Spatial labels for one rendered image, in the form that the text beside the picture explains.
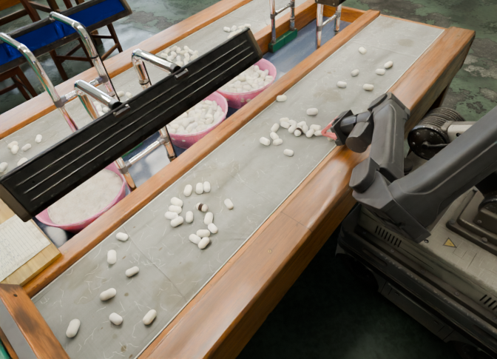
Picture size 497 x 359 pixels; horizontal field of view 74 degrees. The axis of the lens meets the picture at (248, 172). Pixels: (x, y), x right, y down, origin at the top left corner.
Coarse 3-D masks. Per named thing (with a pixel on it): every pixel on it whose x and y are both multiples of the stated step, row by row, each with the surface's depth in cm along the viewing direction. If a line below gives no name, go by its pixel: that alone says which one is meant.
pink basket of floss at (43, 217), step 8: (104, 168) 107; (112, 168) 106; (120, 176) 105; (120, 192) 94; (120, 200) 96; (104, 208) 90; (40, 216) 92; (48, 216) 96; (96, 216) 89; (48, 224) 88; (56, 224) 88; (64, 224) 88; (72, 224) 88; (80, 224) 89; (88, 224) 91; (72, 232) 96
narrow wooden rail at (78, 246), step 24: (360, 24) 150; (336, 48) 140; (288, 72) 129; (264, 96) 119; (240, 120) 112; (216, 144) 106; (168, 168) 99; (144, 192) 93; (120, 216) 89; (72, 240) 85; (96, 240) 85; (72, 264) 83; (24, 288) 77
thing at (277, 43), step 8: (272, 0) 141; (272, 8) 144; (272, 16) 146; (272, 24) 149; (272, 32) 152; (288, 32) 162; (296, 32) 165; (272, 40) 155; (280, 40) 158; (288, 40) 163; (272, 48) 156
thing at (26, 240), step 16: (0, 224) 89; (16, 224) 88; (32, 224) 88; (0, 240) 85; (16, 240) 85; (32, 240) 84; (0, 256) 82; (16, 256) 81; (32, 256) 81; (0, 272) 79
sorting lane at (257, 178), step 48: (384, 48) 139; (288, 96) 122; (336, 96) 120; (240, 144) 107; (288, 144) 105; (336, 144) 103; (192, 192) 95; (240, 192) 94; (288, 192) 92; (144, 240) 86; (240, 240) 83; (48, 288) 79; (96, 288) 78; (144, 288) 77; (192, 288) 76; (96, 336) 71; (144, 336) 70
